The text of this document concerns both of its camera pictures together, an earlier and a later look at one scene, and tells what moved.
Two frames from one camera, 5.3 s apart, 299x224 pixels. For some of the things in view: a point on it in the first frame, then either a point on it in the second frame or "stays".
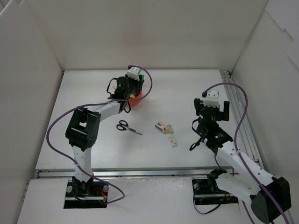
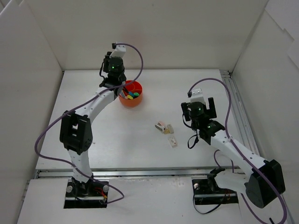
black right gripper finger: (226, 110) → (212, 112)
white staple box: (173, 143) stays
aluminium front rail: (114, 173) stays
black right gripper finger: (197, 105) → (185, 106)
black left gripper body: (139, 83) → (105, 64)
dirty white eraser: (170, 129) stays
